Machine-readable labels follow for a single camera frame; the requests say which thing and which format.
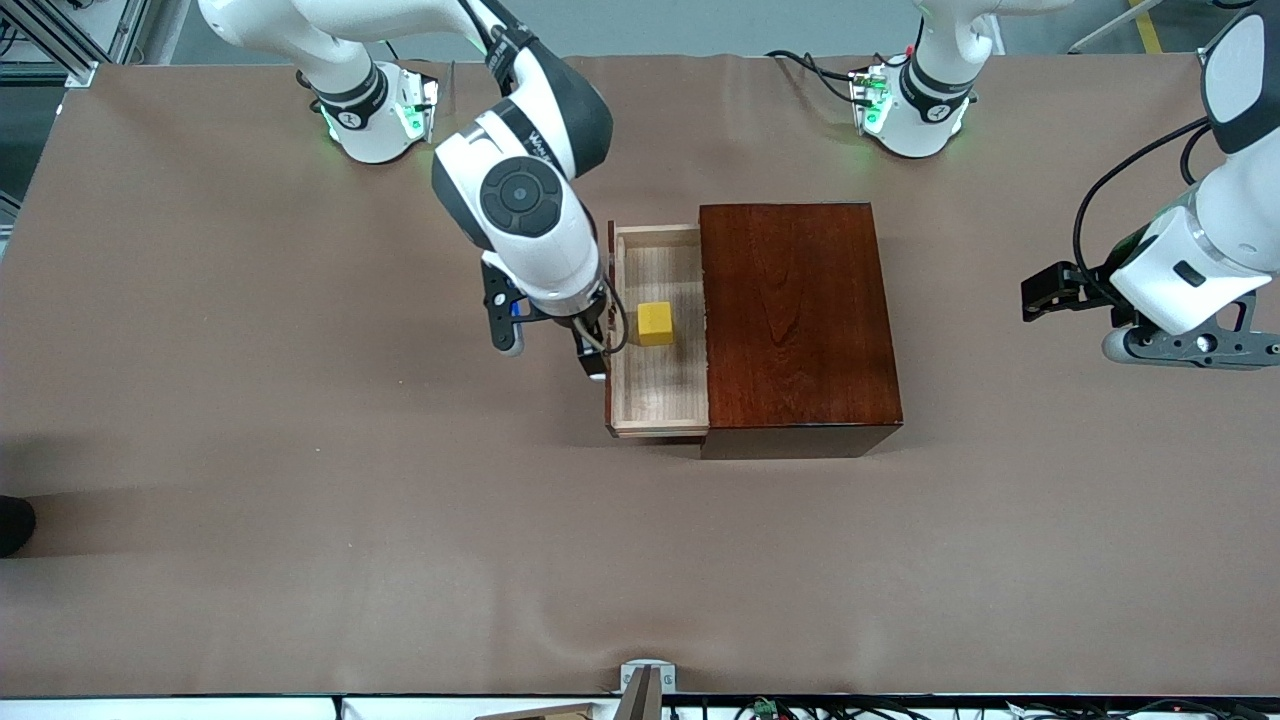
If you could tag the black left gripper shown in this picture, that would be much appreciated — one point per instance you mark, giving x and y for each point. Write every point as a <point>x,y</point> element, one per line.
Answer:
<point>1082,287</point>

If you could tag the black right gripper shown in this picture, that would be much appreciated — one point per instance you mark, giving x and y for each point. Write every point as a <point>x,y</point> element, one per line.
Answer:
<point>587,335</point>

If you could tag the yellow block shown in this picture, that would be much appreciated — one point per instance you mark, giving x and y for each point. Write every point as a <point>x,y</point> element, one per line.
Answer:
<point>656,325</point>

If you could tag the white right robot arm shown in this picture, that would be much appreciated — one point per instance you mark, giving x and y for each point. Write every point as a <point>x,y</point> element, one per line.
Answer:
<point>555,255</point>

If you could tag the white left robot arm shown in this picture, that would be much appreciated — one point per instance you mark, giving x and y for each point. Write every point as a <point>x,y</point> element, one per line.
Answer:
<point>1230,220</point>

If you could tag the dark red wooden cabinet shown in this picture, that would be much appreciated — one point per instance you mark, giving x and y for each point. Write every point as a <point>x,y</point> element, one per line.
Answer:
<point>800,320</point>

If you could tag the yellow floor tape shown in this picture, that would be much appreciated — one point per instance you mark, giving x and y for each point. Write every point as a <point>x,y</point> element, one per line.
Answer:
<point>1148,30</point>

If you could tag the brown table cover cloth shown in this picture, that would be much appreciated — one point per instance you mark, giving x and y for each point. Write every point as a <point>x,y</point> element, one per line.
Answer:
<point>300,550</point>

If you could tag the green plug connector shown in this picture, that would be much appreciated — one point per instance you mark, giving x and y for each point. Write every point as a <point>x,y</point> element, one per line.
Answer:
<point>765,707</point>

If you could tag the black shoe tip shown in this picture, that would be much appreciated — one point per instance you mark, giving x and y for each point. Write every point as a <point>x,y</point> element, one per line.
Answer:
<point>12,525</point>

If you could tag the grey metal clamp bracket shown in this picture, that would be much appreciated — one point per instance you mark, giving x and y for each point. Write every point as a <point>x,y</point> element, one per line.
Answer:
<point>648,680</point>

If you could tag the aluminium frame profile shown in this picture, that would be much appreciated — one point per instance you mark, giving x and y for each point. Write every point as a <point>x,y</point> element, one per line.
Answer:
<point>80,68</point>

